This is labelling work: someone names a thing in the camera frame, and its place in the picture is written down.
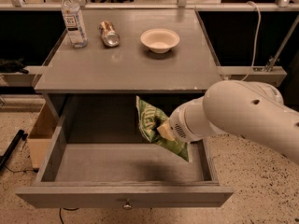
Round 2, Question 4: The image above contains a grey wooden cabinet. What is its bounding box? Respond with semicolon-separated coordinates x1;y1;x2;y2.
33;8;226;128

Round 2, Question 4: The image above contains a clear plastic water bottle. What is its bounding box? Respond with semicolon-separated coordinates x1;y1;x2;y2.
61;0;88;48

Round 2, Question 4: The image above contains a black floor cable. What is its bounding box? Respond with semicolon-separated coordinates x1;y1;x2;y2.
58;206;80;224

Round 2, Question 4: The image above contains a green jalapeno chip bag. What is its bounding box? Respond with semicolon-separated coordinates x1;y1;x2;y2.
136;96;189;161

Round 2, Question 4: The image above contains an open grey top drawer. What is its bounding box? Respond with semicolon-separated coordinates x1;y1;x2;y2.
16;94;234;208

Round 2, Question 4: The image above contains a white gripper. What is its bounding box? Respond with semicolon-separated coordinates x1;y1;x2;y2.
157;105;200;142

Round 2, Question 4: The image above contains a white paper bowl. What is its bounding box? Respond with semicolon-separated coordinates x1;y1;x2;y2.
140;29;180;54

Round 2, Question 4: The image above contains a black bar on floor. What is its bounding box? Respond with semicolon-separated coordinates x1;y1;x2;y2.
0;130;27;171

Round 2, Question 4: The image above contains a white cable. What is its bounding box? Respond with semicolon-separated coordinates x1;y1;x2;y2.
241;0;262;82

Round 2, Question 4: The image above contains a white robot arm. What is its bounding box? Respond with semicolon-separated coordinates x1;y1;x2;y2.
158;80;299;164

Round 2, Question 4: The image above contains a metal drawer knob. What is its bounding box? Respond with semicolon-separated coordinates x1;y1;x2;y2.
122;200;133;210

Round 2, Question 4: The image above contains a silver metal can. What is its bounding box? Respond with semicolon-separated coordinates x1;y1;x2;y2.
99;21;120;48

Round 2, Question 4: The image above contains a black object on ledge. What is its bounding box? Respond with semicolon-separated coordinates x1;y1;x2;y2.
0;59;29;74

